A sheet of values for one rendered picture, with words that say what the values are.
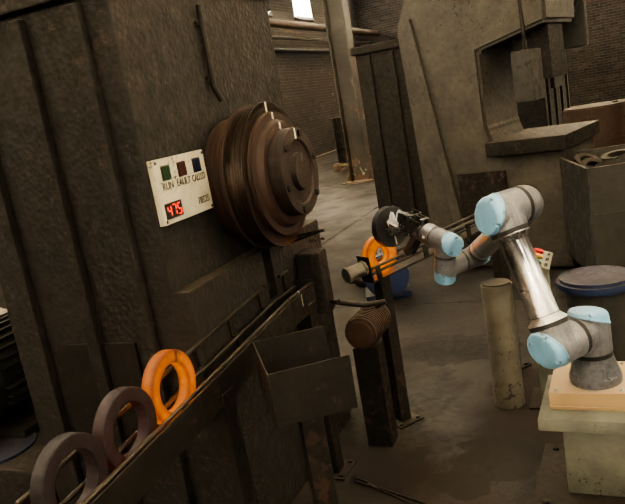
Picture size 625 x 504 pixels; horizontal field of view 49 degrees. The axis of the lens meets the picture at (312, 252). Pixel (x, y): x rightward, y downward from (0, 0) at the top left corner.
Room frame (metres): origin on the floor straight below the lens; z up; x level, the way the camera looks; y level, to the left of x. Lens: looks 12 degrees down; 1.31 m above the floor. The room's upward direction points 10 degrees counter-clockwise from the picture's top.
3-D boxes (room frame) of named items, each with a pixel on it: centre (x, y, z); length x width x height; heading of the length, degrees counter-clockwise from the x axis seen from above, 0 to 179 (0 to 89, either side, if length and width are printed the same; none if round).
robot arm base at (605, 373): (1.94, -0.79, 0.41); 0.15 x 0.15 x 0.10
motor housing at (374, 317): (2.49, -0.16, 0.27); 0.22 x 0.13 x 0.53; 155
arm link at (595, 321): (1.93, -0.78, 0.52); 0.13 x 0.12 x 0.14; 116
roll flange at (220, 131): (2.28, 0.17, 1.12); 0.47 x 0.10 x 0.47; 155
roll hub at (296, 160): (2.21, 0.01, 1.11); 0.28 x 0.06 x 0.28; 155
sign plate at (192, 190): (1.98, 0.34, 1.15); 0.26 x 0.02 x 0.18; 155
